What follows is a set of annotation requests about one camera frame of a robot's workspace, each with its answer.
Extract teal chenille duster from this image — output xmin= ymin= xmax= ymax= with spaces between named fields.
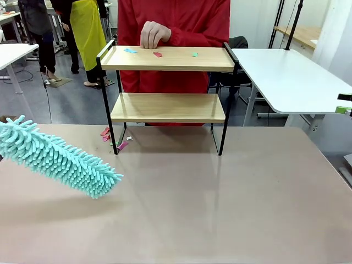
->
xmin=0 ymin=114 xmax=124 ymax=201

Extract person's left forearm red sleeve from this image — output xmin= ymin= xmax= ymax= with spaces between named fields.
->
xmin=164 ymin=25 xmax=229 ymax=49

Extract two-tier wood metal shelf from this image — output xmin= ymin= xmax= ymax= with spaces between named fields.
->
xmin=96 ymin=39 xmax=240 ymax=156

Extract person's left hand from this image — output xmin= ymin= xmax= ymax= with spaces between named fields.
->
xmin=140 ymin=20 xmax=173 ymax=50

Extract large white rounded table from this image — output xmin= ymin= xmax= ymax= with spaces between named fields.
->
xmin=230 ymin=48 xmax=352 ymax=135

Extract light wooden bench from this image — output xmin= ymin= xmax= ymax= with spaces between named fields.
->
xmin=274 ymin=25 xmax=323 ymax=50

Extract black stand pole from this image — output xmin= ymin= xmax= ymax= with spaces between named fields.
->
xmin=284 ymin=0 xmax=305 ymax=51

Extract black tripod stand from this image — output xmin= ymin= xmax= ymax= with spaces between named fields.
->
xmin=268 ymin=0 xmax=287 ymax=49

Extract black chair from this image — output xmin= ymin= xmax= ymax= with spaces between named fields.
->
xmin=208 ymin=35 xmax=255 ymax=105

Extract person in red jacket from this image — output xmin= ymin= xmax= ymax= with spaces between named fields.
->
xmin=117 ymin=0 xmax=231 ymax=127

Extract person in yellow apron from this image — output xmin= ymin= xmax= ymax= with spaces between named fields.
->
xmin=59 ymin=0 xmax=109 ymax=90

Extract grey floor mat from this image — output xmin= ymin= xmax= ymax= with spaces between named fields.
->
xmin=45 ymin=76 xmax=74 ymax=89

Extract person in black clothes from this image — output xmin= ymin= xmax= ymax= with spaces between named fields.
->
xmin=18 ymin=0 xmax=63 ymax=83

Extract small white table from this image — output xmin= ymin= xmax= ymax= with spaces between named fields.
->
xmin=0 ymin=43 xmax=40 ymax=96

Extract white workbench table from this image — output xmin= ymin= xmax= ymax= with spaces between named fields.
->
xmin=0 ymin=10 xmax=23 ymax=43

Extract thin black cable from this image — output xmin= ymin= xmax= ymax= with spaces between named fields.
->
xmin=40 ymin=62 xmax=53 ymax=124

